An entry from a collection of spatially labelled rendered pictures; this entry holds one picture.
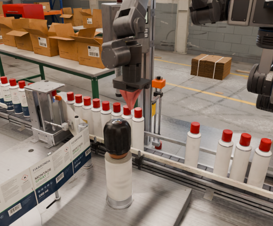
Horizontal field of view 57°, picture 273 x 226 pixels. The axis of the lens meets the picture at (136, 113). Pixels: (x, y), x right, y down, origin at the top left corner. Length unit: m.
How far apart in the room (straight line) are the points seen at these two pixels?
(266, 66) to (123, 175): 0.82
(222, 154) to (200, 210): 0.21
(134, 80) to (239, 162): 0.47
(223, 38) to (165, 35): 1.61
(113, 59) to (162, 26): 6.60
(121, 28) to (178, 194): 0.58
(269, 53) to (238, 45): 5.18
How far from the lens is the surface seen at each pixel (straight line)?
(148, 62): 1.08
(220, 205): 1.00
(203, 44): 6.74
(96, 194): 0.93
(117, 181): 0.80
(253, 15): 1.26
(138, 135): 1.06
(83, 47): 2.78
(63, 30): 3.29
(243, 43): 6.40
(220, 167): 0.97
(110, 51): 0.67
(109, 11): 0.98
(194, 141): 0.95
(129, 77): 0.74
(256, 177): 0.97
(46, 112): 1.20
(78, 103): 1.19
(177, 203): 0.90
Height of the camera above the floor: 1.52
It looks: 26 degrees down
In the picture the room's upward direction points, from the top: straight up
